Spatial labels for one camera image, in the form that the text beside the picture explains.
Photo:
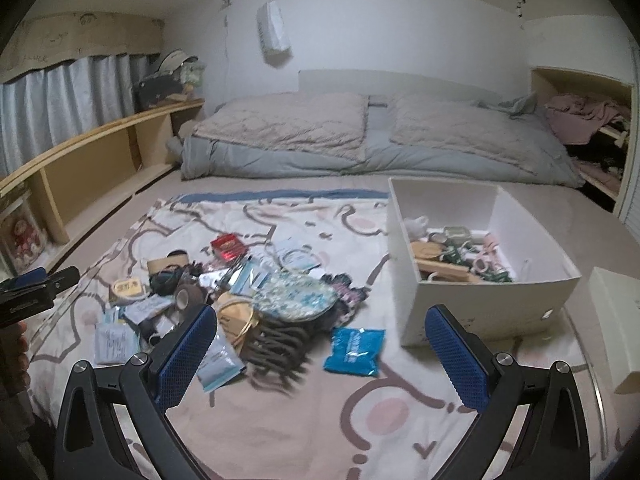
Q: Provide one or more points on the grey green plastic case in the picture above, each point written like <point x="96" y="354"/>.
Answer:
<point x="456" y="234"/>

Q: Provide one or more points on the printed blanket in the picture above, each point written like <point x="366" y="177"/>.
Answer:
<point x="300" y="425"/>

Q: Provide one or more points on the white louvred door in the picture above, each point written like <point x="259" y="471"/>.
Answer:
<point x="631" y="160"/>

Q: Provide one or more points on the dark handbag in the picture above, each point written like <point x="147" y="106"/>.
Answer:
<point x="157" y="91"/>

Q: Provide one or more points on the wooden block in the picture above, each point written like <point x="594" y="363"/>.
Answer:
<point x="442" y="270"/>

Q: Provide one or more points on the hanging white bag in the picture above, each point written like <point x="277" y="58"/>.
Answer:
<point x="272" y="25"/>

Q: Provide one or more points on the clear packet of white rings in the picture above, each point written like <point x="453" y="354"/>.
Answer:
<point x="297" y="259"/>

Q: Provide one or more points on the light blue sachet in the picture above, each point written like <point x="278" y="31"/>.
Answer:
<point x="220" y="365"/>

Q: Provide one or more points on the pink hair clip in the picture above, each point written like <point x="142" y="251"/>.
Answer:
<point x="491" y="243"/>

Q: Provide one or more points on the dark clothes pile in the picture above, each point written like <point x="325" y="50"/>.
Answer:
<point x="595" y="157"/>

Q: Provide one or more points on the white shoe box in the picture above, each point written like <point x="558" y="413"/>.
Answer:
<point x="450" y="310"/>

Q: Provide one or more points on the wooden bedside shelf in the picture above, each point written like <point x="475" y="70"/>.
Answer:
<point x="85" y="165"/>

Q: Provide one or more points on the framed doll picture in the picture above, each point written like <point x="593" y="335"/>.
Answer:
<point x="20" y="240"/>

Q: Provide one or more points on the blue striped packet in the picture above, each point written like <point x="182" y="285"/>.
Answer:
<point x="250" y="277"/>

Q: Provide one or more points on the white brimmed hat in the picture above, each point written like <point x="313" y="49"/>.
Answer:
<point x="172" y="61"/>

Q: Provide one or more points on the small yellow round case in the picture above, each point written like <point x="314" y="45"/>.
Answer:
<point x="129" y="290"/>

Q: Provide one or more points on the beige quilted pillow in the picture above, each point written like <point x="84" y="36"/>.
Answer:
<point x="280" y="125"/>
<point x="460" y="130"/>

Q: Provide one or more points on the grey curtain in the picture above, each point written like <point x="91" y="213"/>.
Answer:
<point x="60" y="110"/>

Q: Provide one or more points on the white sachet packet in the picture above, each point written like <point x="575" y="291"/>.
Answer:
<point x="116" y="342"/>

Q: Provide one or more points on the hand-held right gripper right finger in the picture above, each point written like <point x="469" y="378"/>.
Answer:
<point x="457" y="355"/>

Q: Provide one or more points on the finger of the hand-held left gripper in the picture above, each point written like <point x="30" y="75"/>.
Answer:
<point x="27" y="280"/>
<point x="62" y="277"/>

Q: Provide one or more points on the brown hair claw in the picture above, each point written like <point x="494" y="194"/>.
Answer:
<point x="275" y="350"/>

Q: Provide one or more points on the dark knitted scrunchie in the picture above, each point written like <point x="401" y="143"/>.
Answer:
<point x="167" y="282"/>

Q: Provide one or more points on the kraft paper tape roll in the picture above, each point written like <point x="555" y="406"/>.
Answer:
<point x="165" y="265"/>

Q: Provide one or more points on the round wooden holder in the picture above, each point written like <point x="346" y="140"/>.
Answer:
<point x="427" y="251"/>

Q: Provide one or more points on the bunch of green clothes pegs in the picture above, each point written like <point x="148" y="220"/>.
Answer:
<point x="457" y="257"/>

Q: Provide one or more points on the pink scissors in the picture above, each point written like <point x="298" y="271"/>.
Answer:
<point x="482" y="265"/>

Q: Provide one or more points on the grey duvet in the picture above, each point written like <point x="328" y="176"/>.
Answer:
<point x="260" y="162"/>

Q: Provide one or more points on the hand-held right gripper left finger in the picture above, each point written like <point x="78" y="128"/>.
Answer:
<point x="187" y="355"/>

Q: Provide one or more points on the dark brown tape roll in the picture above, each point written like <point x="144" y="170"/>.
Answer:
<point x="187" y="296"/>

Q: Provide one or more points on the pink clothes pile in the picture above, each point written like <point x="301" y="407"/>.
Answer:
<point x="575" y="117"/>

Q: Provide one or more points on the pink and black crochet piece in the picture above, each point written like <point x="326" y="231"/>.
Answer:
<point x="345" y="292"/>

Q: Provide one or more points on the cream shoe box lid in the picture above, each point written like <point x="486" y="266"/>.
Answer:
<point x="620" y="325"/>

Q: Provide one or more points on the floral fabric pouch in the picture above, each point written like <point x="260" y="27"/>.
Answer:
<point x="295" y="295"/>

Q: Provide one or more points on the small red box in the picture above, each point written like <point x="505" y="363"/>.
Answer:
<point x="229" y="249"/>

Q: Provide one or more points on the green plush toy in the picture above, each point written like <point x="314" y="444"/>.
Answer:
<point x="194" y="76"/>

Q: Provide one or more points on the blue ice pack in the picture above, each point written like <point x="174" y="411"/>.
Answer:
<point x="355" y="351"/>

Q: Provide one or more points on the white crumpled tissue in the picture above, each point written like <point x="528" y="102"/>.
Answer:
<point x="416" y="226"/>

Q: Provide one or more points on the beige cartoon curtain valance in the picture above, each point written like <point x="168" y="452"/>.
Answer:
<point x="75" y="42"/>

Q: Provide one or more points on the person's left hand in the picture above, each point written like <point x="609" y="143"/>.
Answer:
<point x="22" y="355"/>

